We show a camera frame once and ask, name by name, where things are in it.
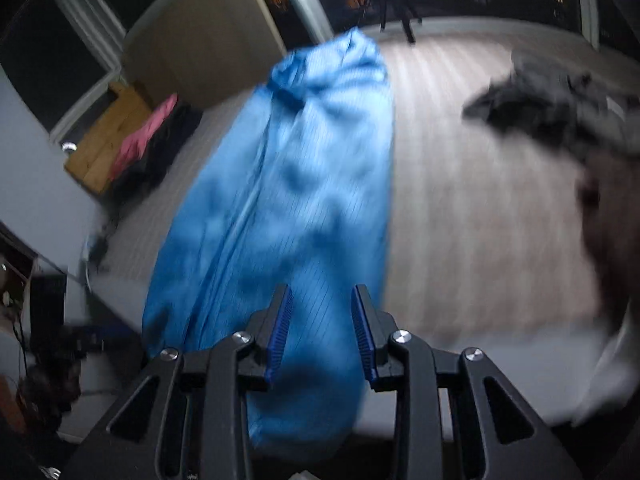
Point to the blue pinstriped zip jacket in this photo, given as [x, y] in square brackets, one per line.
[300, 185]

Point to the navy garment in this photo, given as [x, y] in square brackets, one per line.
[165, 150]

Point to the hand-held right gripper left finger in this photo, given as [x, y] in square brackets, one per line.
[280, 330]

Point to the black tripod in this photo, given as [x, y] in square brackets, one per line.
[407, 25]

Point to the small white object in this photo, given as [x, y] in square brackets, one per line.
[69, 147]

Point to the white bed sheet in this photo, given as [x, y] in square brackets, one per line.
[500, 360]

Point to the light wooden cabinet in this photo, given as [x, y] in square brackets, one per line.
[210, 35]

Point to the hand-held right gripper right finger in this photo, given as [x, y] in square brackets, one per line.
[362, 335]

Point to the pink garment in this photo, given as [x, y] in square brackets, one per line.
[140, 140]

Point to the dark grey garment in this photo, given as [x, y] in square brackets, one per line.
[540, 100]

